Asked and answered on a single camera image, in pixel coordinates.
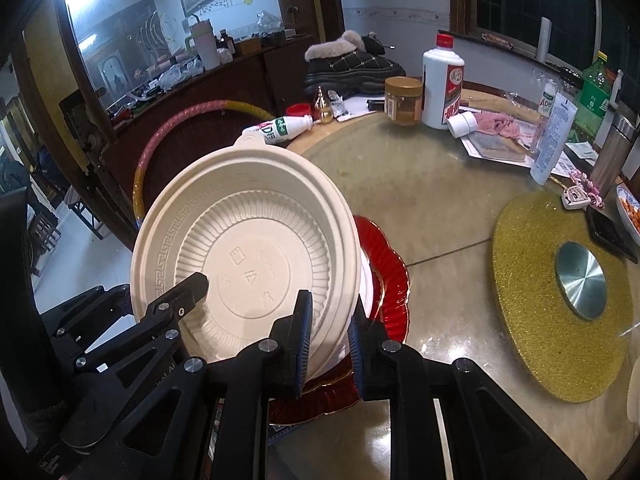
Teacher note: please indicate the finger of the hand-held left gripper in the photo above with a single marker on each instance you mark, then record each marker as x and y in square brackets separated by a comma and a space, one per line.
[187, 292]
[95, 302]

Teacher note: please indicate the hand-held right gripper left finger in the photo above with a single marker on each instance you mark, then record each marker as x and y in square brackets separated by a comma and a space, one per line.
[302, 345]

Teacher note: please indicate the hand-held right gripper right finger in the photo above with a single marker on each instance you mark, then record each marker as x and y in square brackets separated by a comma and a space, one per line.
[356, 355]

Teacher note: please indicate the white ceramic bowl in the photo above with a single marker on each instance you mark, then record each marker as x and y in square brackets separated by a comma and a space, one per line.
[367, 285]

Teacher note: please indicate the beige disposable bowl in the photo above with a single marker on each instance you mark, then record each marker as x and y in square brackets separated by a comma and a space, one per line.
[225, 220]

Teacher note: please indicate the wooden chair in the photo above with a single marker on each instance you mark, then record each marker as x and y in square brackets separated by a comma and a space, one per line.
[45, 225]

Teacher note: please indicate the pink and yellow hula hoop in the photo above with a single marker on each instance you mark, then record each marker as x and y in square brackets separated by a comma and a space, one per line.
[165, 127]

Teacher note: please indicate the gold glitter turntable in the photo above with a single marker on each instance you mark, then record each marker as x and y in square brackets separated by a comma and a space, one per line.
[530, 310]

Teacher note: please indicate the large white milk drink bottle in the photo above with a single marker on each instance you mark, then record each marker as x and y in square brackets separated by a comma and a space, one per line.
[277, 127]

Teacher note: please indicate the black door lock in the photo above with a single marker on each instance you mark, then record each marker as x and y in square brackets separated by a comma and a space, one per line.
[80, 115]

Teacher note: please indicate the dark wooden sideboard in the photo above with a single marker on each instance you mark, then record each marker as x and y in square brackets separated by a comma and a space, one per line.
[210, 90]

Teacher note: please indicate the red round lid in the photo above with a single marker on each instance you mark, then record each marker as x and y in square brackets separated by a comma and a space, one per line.
[298, 110]

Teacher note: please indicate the gold perfume bottle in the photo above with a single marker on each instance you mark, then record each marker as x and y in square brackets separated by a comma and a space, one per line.
[324, 106]

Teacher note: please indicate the round steel turntable hub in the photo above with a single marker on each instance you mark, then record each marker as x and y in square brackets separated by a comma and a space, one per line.
[581, 280]

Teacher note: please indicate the small white packet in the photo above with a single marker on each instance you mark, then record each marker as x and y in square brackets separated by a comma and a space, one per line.
[338, 105]

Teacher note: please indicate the white insulated jug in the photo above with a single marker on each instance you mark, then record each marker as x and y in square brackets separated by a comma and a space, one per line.
[204, 45]

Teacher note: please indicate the white paper sheet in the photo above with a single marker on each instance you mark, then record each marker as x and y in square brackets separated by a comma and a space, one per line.
[495, 149]

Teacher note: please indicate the small white cup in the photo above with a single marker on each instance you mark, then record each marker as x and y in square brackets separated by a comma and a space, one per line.
[462, 122]

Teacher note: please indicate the brown jar with gold lid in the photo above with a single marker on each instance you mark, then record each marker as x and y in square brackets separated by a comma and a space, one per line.
[402, 100]

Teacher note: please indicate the pink cloth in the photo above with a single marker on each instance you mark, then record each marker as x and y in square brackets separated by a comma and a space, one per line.
[495, 125]

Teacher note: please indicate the white car key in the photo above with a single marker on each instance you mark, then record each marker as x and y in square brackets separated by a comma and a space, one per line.
[575, 196]

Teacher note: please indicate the black fur-lined shoe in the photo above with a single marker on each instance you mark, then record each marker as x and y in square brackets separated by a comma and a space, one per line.
[350, 65]

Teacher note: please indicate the black smartphone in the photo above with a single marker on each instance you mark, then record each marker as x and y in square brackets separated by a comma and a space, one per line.
[610, 235]

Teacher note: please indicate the white liquor bottle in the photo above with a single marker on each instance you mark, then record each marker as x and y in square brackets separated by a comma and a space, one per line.
[442, 85]

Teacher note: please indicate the clear plastic bag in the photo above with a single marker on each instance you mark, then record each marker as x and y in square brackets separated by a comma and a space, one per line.
[267, 20]

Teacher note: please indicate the keys with pink charm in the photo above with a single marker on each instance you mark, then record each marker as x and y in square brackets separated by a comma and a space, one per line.
[590, 185]

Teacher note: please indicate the blue and white pouch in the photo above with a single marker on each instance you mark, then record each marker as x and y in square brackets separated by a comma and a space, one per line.
[552, 140]

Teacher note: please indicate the white paper card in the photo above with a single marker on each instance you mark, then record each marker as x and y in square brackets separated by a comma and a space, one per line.
[581, 150]

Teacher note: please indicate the plate with red food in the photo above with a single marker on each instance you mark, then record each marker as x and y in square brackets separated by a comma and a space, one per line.
[631, 210]

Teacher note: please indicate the small white milk drink bottle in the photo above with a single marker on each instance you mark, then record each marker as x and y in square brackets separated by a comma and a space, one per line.
[549, 99]

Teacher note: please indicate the steel thermos flask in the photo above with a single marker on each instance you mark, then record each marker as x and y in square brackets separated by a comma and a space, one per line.
[612, 155]

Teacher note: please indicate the green plastic bottle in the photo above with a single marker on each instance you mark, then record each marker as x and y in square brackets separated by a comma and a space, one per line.
[595, 90]

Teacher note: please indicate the white roll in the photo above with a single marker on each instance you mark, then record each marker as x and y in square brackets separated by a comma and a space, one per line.
[544, 40]

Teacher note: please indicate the white spray bottle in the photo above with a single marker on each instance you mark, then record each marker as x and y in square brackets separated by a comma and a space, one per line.
[617, 87]

